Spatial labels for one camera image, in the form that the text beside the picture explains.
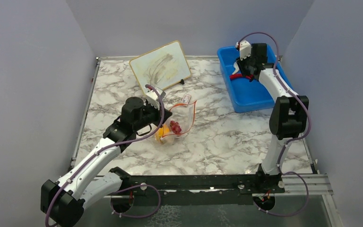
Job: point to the clear zip bag orange zipper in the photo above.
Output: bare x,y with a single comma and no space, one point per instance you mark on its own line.
184,114

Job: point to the small whiteboard yellow frame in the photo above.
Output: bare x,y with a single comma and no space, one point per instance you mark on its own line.
162,67

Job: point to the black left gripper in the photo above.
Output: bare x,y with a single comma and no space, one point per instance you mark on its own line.
157,112

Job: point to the red grape bunch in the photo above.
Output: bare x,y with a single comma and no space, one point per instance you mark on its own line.
175,127

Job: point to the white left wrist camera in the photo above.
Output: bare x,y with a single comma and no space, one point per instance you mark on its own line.
153,98

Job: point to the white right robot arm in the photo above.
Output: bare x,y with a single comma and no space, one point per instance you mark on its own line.
289,115

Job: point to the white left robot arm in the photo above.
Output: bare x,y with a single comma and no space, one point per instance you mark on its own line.
64,201

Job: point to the blue plastic bin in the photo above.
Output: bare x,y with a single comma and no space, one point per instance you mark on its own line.
245,96

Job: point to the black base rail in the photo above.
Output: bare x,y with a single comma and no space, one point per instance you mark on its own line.
185,190

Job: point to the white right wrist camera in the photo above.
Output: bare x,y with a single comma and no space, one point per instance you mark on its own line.
244,48

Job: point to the white mushroom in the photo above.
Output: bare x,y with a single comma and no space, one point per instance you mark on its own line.
236,68

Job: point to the yellow bell pepper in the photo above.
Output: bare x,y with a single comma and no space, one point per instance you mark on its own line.
162,132

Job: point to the red white staple box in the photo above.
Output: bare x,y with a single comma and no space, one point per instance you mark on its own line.
186,99

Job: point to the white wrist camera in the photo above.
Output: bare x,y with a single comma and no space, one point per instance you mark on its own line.
244,48
153,98

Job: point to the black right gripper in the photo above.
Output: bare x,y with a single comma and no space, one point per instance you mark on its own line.
240,64

